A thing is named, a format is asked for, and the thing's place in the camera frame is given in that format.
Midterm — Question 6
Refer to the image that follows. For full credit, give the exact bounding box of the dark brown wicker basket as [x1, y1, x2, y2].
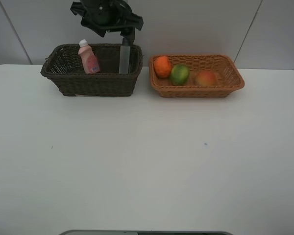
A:
[41, 44, 143, 97]

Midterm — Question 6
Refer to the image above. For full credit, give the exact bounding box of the dark rectangular bottle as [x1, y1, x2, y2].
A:
[119, 38, 130, 74]

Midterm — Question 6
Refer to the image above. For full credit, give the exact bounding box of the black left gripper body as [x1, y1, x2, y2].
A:
[70, 0, 143, 31]

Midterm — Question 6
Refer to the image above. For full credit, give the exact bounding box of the green mango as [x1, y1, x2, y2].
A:
[170, 64, 190, 86]

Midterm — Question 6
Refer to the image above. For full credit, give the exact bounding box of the tan wicker basket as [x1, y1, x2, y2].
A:
[149, 54, 245, 98]

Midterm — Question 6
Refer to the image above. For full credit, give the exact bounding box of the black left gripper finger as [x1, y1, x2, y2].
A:
[80, 20, 106, 37]
[120, 27, 135, 45]

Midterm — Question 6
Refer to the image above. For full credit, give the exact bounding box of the purple translucent plastic cup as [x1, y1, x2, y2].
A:
[96, 47, 120, 73]

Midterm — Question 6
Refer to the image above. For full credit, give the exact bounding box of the pink lotion bottle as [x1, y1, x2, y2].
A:
[78, 39, 100, 74]

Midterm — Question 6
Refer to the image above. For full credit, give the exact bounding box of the orange tangerine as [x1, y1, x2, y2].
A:
[153, 56, 172, 79]

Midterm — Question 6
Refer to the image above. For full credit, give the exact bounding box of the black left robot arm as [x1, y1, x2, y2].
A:
[70, 0, 144, 46]

